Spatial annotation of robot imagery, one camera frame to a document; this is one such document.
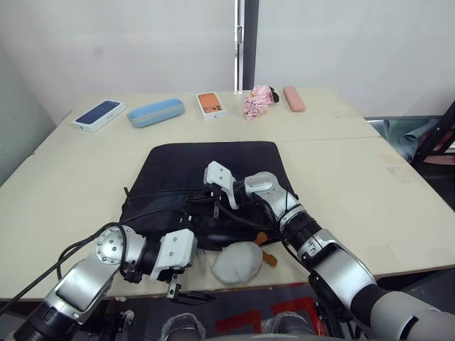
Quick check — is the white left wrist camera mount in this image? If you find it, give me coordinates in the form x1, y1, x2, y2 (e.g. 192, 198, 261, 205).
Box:
149, 229, 198, 283

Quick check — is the dark rounded shape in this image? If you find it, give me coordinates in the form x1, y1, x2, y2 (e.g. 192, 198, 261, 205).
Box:
161, 312, 207, 341
262, 311, 314, 341

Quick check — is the black laptop bag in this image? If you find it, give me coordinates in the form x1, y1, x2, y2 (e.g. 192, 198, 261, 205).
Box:
119, 141, 299, 253

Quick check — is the pink folded umbrella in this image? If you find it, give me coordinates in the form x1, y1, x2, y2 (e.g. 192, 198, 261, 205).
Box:
242, 85, 280, 121

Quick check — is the teal rolled mat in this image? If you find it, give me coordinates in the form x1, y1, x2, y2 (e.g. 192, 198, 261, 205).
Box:
382, 119, 438, 163

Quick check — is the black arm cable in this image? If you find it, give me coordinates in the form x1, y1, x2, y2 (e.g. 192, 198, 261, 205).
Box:
0, 222, 143, 315
216, 184, 314, 271

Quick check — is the black metal frame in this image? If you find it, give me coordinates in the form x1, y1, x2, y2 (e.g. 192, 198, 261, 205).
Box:
412, 112, 455, 168

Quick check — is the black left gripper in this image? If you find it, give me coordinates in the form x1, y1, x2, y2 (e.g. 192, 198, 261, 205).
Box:
156, 261, 218, 305

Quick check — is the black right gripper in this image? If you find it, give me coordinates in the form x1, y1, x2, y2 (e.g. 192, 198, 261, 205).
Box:
179, 183, 229, 225

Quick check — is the grey window frame post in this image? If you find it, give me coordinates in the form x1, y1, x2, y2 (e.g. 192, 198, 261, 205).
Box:
234, 0, 259, 94

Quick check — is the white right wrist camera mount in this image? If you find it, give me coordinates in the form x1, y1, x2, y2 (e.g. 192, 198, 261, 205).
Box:
203, 161, 240, 210

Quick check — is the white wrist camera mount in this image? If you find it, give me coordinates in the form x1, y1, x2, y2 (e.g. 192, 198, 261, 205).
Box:
149, 229, 198, 283
203, 161, 240, 210

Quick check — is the light blue glasses case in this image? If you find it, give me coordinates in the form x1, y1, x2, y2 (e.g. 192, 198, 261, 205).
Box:
127, 98, 186, 129

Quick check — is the pink pencil case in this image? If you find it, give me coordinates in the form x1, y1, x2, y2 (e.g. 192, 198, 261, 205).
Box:
283, 85, 306, 113

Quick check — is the blue phone box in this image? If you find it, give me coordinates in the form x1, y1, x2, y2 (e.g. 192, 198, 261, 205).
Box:
70, 99, 128, 133

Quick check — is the orange phone box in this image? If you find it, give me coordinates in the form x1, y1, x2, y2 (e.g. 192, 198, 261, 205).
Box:
194, 91, 234, 122

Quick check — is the grey pouch with brown tabs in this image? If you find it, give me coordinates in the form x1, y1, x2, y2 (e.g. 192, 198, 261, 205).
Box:
212, 232, 279, 285

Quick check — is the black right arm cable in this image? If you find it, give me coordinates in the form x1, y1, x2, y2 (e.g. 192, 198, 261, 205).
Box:
216, 184, 314, 271

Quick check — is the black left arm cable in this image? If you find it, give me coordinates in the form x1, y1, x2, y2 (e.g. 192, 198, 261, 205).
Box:
0, 222, 143, 315

